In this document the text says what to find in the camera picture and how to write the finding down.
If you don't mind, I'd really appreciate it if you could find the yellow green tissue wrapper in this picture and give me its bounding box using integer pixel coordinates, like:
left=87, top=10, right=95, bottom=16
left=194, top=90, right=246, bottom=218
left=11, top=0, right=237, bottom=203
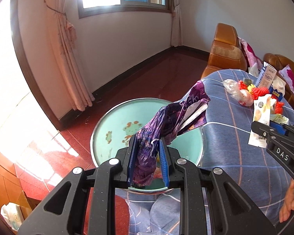
left=270, top=114, right=289, bottom=125

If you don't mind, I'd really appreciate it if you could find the red foam fruit net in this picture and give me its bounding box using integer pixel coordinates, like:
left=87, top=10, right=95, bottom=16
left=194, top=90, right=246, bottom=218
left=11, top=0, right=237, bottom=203
left=250, top=87, right=284, bottom=114

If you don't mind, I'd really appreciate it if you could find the white snack wrapper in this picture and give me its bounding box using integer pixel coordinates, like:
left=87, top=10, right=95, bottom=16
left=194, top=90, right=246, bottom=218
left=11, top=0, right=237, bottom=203
left=248, top=94, right=276, bottom=148

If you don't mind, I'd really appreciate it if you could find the clear plastic bag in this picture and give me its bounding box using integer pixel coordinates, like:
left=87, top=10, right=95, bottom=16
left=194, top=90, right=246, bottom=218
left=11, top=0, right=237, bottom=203
left=222, top=79, right=254, bottom=107

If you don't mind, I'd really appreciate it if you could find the purple snack wrapper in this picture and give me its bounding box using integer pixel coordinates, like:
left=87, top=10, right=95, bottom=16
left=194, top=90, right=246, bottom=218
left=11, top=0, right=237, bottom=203
left=132, top=80, right=210, bottom=187

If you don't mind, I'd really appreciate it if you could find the right hand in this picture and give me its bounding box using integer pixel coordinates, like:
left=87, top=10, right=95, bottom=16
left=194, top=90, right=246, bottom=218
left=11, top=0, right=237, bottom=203
left=279, top=179, right=294, bottom=223

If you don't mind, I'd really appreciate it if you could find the teal enamel basin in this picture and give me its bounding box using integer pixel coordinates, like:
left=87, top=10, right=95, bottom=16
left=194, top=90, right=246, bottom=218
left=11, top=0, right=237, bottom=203
left=90, top=98, right=206, bottom=194

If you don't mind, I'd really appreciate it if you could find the blue white milk carton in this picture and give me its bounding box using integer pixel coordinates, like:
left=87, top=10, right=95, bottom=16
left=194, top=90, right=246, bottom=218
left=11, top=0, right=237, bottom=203
left=269, top=75, right=286, bottom=102

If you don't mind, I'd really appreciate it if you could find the yellow crumpled wrapper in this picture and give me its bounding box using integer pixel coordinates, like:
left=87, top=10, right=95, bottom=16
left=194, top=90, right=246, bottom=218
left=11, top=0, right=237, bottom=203
left=248, top=84, right=255, bottom=93

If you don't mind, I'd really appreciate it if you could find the pink floral pillow on sofa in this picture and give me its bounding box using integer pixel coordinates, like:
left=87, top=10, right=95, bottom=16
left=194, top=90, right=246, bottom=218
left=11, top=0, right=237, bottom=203
left=279, top=65, right=294, bottom=93

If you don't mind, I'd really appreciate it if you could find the dark green foil packet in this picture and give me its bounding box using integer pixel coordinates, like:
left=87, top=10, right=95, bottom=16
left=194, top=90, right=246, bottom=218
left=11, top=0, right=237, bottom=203
left=243, top=78, right=253, bottom=86

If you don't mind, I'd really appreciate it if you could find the tall white carton box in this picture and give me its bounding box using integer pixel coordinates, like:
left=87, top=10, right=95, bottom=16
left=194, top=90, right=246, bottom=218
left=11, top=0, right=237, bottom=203
left=255, top=62, right=277, bottom=89

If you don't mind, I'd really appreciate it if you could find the blue plaid tablecloth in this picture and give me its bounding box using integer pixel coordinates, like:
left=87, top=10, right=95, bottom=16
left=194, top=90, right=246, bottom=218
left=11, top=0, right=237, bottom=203
left=116, top=69, right=290, bottom=234

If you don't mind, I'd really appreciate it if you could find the white plastic bag on armchair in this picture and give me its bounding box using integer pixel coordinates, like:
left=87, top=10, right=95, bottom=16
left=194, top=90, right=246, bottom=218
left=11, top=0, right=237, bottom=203
left=248, top=63, right=259, bottom=78

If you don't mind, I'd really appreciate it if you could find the brown leather sofa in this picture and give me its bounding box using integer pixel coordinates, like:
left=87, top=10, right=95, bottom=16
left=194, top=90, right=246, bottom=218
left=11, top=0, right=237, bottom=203
left=263, top=53, right=294, bottom=109

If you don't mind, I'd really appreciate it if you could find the pink floral pillow on armchair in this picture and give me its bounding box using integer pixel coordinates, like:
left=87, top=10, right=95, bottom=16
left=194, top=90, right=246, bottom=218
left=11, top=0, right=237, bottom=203
left=238, top=37, right=263, bottom=70

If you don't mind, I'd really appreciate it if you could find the orange leather armchair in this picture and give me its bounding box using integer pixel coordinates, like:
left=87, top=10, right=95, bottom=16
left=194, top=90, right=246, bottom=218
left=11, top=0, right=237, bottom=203
left=201, top=23, right=248, bottom=78

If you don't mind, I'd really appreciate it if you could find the right pink curtain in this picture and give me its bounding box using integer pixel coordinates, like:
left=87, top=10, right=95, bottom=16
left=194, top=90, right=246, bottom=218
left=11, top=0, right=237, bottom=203
left=171, top=0, right=183, bottom=47

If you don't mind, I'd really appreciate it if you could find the pink curtain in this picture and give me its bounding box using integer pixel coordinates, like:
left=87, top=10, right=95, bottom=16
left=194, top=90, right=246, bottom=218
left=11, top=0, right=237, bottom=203
left=171, top=0, right=183, bottom=47
left=44, top=0, right=94, bottom=111

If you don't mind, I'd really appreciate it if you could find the cardboard box with tissue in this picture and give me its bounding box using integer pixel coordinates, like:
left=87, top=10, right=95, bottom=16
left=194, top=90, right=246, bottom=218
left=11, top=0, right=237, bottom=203
left=0, top=191, right=33, bottom=232

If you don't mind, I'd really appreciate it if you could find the left pink curtain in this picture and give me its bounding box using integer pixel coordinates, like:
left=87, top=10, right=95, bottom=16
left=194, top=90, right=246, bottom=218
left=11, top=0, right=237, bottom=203
left=44, top=0, right=94, bottom=111

